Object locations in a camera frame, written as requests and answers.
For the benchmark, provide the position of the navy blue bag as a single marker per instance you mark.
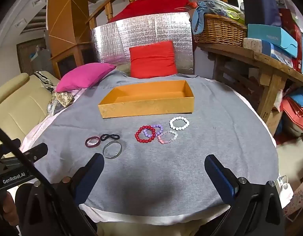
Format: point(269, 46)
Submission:
point(259, 5)

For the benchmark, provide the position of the light blue cloth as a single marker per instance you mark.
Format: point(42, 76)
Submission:
point(199, 17)

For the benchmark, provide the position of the silver insulation sheet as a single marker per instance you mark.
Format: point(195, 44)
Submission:
point(141, 32)

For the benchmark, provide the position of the teal cardboard box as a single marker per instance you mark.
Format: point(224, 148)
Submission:
point(269, 35)

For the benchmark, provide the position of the orange wooden cabinet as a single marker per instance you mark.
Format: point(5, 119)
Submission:
point(67, 17)

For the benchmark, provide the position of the red box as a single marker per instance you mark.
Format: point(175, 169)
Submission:
point(293, 34)

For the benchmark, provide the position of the wicker basket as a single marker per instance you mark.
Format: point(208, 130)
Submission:
point(220, 32)

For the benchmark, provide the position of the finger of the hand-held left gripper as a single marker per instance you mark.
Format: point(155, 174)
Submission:
point(35, 152)
point(7, 146)

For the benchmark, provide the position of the cream leather sofa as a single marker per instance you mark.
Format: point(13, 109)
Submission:
point(18, 108)

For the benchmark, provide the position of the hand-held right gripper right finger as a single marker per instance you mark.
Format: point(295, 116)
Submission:
point(219, 174)

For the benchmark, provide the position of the magenta pillow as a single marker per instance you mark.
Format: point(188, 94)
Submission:
point(85, 76)

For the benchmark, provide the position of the red pillow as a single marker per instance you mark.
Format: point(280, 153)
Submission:
point(153, 59)

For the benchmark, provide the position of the floral patterned cloth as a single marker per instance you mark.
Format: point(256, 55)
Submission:
point(64, 98)

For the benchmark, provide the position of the white and blue box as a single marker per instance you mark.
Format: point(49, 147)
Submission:
point(267, 49)

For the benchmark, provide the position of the clear plastic bag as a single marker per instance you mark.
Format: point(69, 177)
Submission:
point(222, 5)

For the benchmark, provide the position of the floral paper box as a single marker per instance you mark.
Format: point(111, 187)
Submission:
point(299, 196)

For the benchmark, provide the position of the curved wooden railing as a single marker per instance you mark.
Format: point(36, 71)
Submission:
point(109, 11)

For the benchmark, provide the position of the large red cushion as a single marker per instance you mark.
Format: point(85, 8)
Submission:
point(153, 5)

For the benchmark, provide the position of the pale pink bedsheet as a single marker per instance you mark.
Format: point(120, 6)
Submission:
point(131, 220)

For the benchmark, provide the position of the dark thin bangle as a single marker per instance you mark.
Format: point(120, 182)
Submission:
point(104, 150)

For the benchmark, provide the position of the person's left hand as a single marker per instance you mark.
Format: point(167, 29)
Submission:
point(6, 205)

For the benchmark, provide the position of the wooden table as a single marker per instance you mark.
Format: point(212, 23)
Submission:
point(264, 61)

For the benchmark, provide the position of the orange cardboard box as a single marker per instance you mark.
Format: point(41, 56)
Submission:
point(141, 109)

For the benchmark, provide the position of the black white patterned cloth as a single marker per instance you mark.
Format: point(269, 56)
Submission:
point(44, 81)

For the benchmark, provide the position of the grey cloth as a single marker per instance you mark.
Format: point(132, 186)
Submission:
point(166, 177)

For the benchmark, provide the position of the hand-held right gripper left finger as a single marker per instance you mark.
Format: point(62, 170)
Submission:
point(96, 169)

